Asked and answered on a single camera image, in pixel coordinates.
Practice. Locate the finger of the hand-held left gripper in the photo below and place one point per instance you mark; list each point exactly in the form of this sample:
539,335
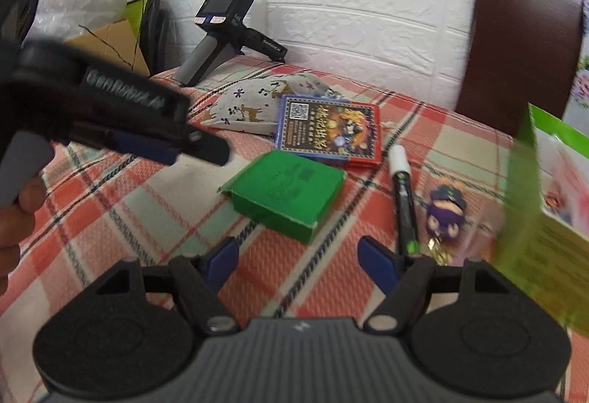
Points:
147,147
207,145

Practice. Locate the dark brown chair back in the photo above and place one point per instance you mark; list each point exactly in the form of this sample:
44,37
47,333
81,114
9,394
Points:
520,44

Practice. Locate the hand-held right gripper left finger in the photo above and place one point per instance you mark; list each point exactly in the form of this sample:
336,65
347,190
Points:
223,260

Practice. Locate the person's left hand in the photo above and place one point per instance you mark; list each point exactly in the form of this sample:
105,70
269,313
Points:
20,219

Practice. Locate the black round stand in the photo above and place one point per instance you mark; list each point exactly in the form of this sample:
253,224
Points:
154,34

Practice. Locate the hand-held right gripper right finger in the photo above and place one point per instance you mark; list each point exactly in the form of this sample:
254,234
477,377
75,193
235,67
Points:
377,266

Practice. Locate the floral Beautiful Day bag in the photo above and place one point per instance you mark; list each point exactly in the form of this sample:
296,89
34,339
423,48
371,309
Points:
580,80

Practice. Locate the spare black hand-held gripper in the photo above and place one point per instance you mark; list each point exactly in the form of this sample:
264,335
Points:
216,30

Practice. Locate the black marker pen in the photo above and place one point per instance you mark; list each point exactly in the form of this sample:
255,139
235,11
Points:
404,196

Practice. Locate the bright green panel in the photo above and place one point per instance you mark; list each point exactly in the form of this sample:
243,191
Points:
135,16

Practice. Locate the brown cardboard box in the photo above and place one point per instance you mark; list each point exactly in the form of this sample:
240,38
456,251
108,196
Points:
110,44

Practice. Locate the blue and red card box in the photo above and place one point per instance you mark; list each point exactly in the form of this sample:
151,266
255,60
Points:
326,131

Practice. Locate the green storage box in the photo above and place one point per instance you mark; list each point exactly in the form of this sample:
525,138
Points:
524,219

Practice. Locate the small green cardboard box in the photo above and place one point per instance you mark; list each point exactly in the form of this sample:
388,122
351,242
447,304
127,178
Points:
285,191

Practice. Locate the plaid tablecloth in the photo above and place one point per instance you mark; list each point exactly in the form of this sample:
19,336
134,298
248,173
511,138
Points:
138,209

